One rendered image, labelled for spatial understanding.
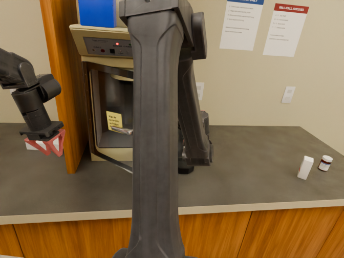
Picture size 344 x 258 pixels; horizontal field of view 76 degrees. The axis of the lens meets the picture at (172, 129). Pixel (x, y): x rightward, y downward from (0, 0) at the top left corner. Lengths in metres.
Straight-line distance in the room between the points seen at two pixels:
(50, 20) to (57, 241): 0.77
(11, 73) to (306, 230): 1.27
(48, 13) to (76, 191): 0.61
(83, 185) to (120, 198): 0.17
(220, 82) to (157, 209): 1.24
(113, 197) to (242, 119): 1.05
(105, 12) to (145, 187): 0.61
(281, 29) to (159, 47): 1.31
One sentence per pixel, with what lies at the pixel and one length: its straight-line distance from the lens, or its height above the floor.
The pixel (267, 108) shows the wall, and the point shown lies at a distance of 1.65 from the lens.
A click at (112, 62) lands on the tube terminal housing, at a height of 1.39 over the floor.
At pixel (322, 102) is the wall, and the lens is 1.89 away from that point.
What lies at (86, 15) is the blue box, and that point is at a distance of 0.78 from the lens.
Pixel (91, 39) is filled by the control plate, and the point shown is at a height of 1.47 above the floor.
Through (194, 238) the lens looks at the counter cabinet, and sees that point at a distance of 1.05.
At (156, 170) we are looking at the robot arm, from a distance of 0.25.
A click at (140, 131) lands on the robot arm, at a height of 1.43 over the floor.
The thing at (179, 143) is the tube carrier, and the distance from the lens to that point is 0.92.
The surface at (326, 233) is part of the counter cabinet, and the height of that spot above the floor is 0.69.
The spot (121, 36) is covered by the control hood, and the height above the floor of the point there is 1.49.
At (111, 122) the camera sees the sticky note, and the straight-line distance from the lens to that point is 0.86.
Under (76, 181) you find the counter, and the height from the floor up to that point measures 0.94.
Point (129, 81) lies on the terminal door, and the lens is 0.75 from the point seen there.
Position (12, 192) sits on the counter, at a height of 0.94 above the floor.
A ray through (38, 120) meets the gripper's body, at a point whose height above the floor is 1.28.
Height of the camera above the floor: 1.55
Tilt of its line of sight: 26 degrees down
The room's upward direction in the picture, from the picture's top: 5 degrees clockwise
